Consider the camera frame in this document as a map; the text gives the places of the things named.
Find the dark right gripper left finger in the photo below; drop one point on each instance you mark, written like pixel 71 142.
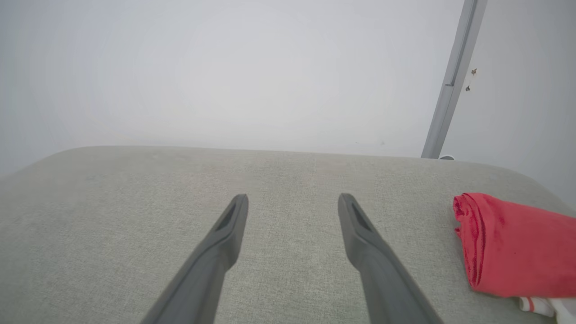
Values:
pixel 211 265

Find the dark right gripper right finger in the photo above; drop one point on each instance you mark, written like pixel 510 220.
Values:
pixel 382 274

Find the red basketball jersey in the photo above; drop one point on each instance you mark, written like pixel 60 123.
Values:
pixel 517 247

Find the grey wall trim pole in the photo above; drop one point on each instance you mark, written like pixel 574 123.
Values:
pixel 452 81

